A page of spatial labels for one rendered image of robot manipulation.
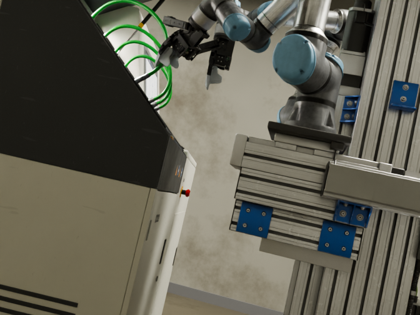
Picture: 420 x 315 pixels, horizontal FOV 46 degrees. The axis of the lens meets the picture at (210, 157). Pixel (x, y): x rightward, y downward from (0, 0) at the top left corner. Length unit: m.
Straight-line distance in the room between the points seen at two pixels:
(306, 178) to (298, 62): 0.31
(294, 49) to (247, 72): 2.81
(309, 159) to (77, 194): 0.66
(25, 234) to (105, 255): 0.24
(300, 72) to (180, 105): 2.89
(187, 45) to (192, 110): 2.51
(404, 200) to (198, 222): 2.86
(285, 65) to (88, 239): 0.72
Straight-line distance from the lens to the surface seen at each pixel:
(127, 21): 2.27
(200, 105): 4.08
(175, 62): 1.69
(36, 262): 1.49
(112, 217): 1.42
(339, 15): 2.05
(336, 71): 1.44
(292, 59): 1.30
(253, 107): 4.02
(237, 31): 1.49
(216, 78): 1.90
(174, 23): 1.66
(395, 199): 1.25
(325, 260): 1.49
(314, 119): 1.37
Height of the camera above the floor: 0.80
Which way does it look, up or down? 5 degrees up
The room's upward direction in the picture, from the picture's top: 13 degrees clockwise
